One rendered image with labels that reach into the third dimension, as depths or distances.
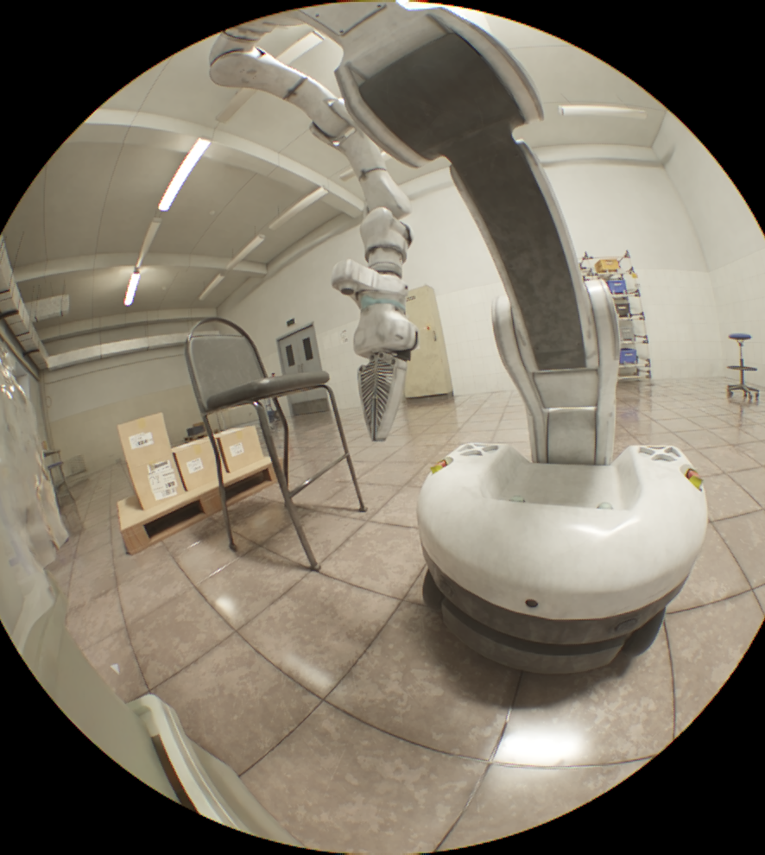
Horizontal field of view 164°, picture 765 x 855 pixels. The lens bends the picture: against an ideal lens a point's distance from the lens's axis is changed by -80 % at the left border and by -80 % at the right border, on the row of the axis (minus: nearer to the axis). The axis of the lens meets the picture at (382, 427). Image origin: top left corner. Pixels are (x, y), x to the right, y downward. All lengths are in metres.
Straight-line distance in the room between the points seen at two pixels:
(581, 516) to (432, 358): 4.21
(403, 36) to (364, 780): 1.03
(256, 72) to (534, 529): 0.91
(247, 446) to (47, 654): 1.82
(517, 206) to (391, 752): 0.82
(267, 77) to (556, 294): 0.69
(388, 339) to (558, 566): 0.36
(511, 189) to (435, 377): 4.18
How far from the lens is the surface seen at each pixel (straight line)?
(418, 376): 4.57
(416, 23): 0.49
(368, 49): 0.49
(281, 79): 0.72
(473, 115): 0.36
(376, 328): 0.39
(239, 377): 1.20
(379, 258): 0.45
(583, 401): 0.68
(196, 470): 1.80
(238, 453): 1.92
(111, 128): 4.36
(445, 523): 0.41
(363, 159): 0.62
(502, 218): 0.40
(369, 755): 0.57
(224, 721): 0.71
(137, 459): 1.74
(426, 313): 4.53
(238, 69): 0.71
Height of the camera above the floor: 0.55
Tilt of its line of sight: 11 degrees down
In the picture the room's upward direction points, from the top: 11 degrees counter-clockwise
